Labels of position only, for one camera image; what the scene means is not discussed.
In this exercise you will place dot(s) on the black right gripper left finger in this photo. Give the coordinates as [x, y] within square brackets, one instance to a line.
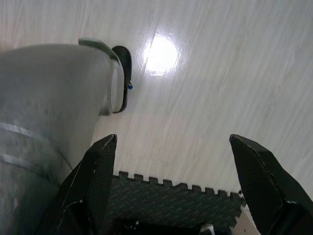
[83, 191]

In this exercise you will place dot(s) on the black interlocking foam mat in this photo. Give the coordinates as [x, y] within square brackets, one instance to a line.
[171, 200]

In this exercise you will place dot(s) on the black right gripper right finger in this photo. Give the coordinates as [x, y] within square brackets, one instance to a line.
[269, 191]

